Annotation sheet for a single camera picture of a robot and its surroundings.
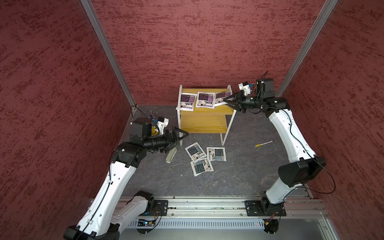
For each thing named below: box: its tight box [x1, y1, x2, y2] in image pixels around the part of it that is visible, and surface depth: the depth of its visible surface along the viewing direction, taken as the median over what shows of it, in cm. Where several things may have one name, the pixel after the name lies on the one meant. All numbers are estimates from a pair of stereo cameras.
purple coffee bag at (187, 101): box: [179, 92, 198, 112], surface depth 77 cm
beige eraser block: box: [165, 147, 177, 163], surface depth 91 cm
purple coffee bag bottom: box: [214, 91, 233, 107], surface depth 77 cm
